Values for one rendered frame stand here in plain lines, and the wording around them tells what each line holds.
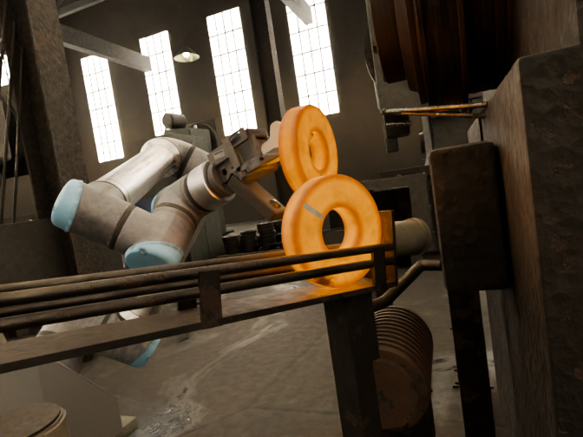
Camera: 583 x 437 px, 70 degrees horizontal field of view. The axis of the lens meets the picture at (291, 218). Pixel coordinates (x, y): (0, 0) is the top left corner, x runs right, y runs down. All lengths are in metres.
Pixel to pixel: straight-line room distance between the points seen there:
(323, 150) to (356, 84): 10.69
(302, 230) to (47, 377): 0.93
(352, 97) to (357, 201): 10.80
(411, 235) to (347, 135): 10.66
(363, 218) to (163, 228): 0.37
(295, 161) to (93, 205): 0.36
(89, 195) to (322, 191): 0.43
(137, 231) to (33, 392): 0.67
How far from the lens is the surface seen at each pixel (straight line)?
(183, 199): 0.82
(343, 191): 0.56
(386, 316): 0.73
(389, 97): 3.61
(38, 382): 1.29
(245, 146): 0.74
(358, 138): 11.21
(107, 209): 0.78
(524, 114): 0.52
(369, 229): 0.59
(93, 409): 1.40
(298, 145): 0.63
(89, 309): 0.41
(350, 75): 11.47
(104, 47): 12.89
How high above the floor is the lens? 0.77
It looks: 4 degrees down
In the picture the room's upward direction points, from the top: 8 degrees counter-clockwise
